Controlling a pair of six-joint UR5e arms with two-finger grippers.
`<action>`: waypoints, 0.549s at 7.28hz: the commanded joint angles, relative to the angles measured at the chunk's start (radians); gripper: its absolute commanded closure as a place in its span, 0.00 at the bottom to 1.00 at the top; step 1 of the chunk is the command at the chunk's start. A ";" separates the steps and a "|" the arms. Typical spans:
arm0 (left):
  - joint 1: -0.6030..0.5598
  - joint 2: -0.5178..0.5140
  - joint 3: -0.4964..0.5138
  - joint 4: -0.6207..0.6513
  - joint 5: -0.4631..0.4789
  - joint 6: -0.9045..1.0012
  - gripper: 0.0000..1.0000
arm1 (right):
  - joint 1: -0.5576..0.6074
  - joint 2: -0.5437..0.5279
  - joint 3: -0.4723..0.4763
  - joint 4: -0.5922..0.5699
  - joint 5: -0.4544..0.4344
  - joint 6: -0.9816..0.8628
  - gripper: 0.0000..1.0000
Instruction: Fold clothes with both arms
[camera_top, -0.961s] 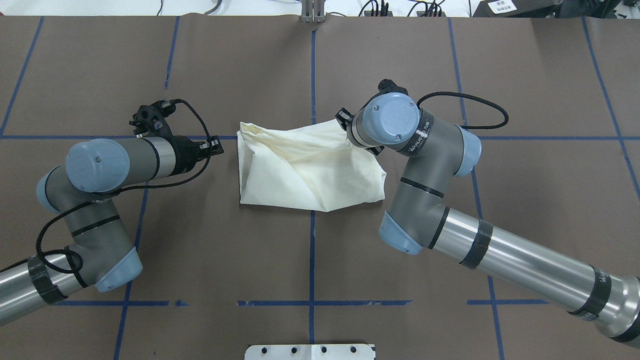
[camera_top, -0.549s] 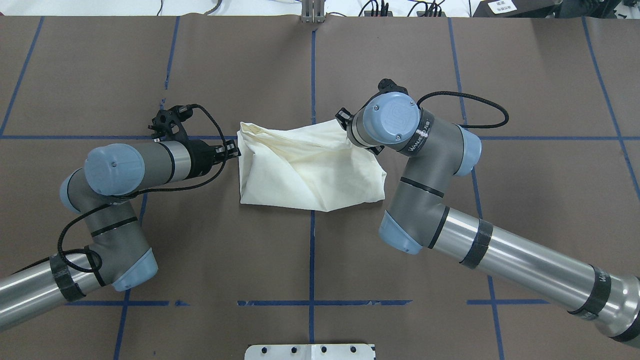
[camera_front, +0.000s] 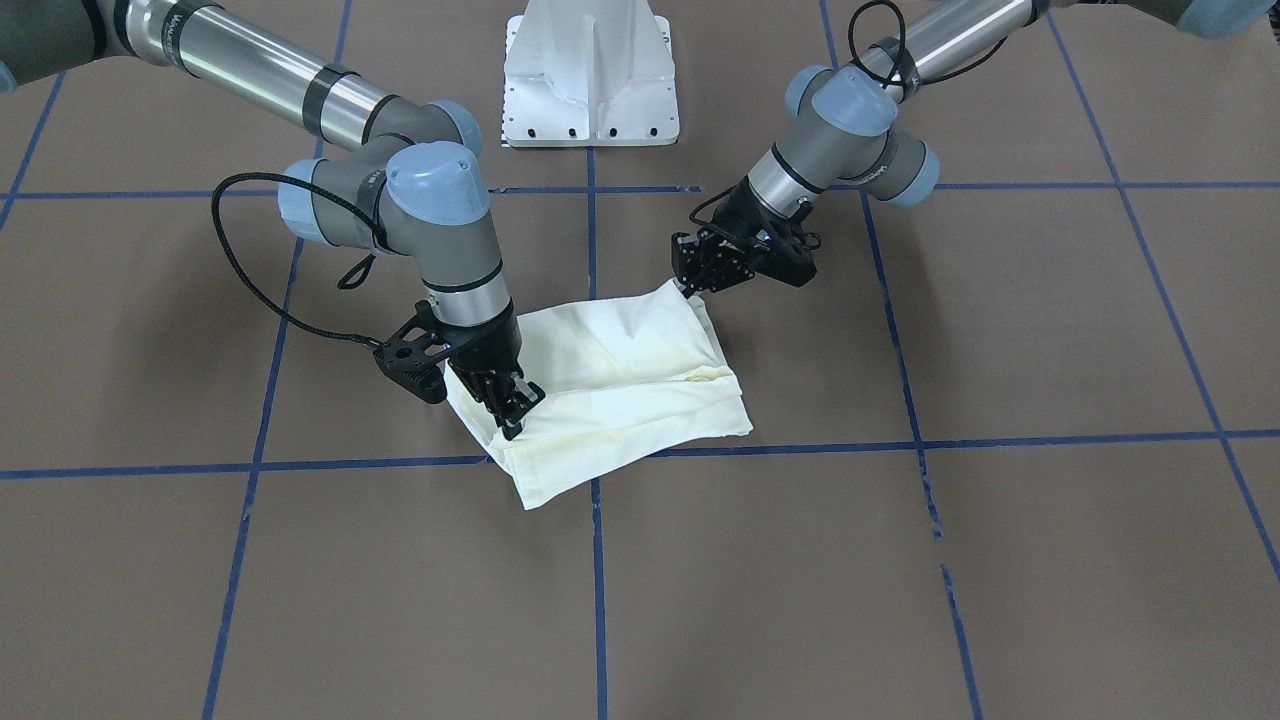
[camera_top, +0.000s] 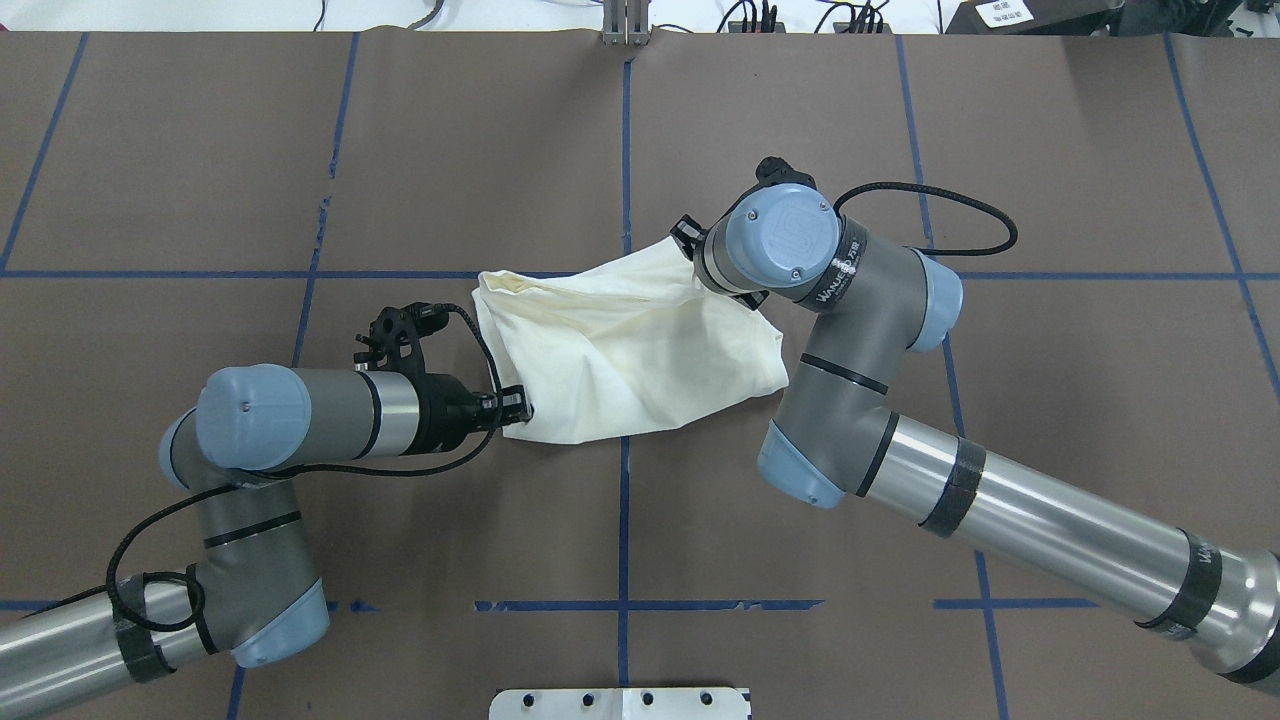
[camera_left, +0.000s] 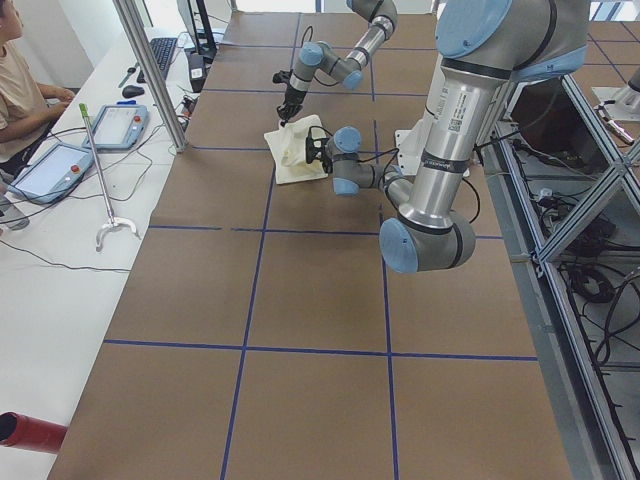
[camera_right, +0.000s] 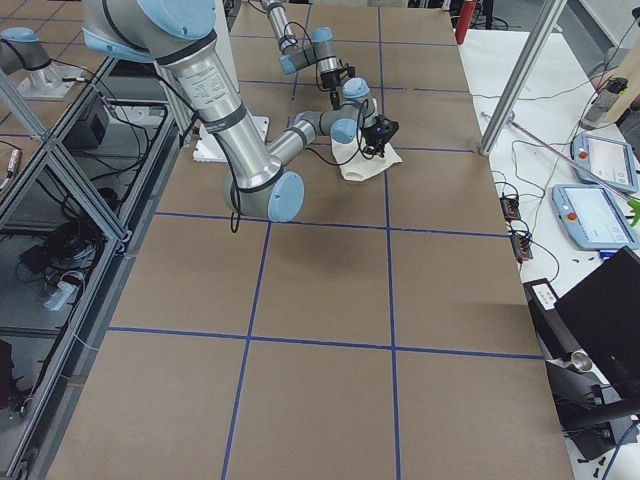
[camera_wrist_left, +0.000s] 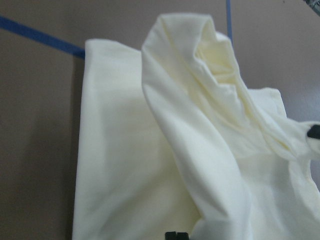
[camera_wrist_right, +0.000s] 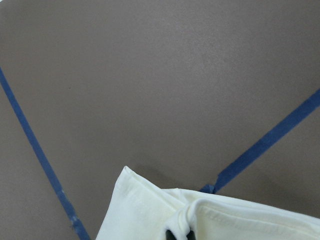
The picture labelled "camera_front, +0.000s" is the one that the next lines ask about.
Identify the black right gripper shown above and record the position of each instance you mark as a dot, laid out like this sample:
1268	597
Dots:
489	349

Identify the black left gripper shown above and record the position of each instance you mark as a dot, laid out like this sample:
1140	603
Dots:
737	214

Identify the cream long-sleeve printed shirt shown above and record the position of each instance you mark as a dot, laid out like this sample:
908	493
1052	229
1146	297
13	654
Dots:
623	379

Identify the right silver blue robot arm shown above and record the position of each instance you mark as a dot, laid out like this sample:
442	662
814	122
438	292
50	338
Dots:
131	115

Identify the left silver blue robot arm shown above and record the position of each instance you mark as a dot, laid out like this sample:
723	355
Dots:
844	131

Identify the white camera pole base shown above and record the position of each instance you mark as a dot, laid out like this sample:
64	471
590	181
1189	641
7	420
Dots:
589	73

